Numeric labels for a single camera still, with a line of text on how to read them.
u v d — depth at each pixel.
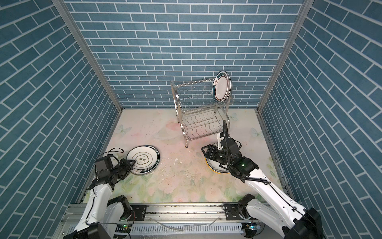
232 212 0.74
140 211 0.74
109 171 0.64
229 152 0.56
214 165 0.88
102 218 0.50
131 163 0.77
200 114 1.12
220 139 0.71
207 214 0.75
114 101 1.16
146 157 0.90
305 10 0.72
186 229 0.70
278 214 0.44
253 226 0.71
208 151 0.68
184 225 0.71
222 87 0.87
